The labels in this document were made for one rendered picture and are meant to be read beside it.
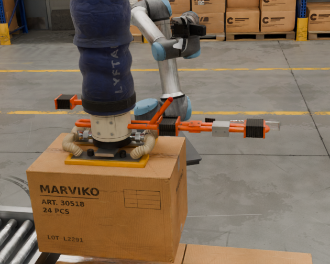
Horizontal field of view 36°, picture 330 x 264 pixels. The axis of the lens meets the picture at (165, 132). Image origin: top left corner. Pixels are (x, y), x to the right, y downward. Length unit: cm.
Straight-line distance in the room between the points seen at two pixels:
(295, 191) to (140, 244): 224
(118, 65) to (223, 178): 251
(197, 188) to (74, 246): 208
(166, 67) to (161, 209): 118
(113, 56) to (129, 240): 76
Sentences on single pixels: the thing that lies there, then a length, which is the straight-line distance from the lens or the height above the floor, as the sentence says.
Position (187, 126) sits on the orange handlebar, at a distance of 207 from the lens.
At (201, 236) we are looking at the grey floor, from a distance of 360.
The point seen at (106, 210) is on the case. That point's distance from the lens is 211.
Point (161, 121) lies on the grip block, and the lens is 211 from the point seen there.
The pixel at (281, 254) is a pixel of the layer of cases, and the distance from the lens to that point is 254.
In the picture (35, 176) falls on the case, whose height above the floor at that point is 109.
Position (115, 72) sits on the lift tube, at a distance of 200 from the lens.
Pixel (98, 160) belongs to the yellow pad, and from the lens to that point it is 211.
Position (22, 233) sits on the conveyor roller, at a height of 54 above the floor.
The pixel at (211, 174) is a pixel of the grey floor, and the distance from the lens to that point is 440.
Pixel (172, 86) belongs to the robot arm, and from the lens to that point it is 301.
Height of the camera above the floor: 203
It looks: 23 degrees down
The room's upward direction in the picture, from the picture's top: 2 degrees counter-clockwise
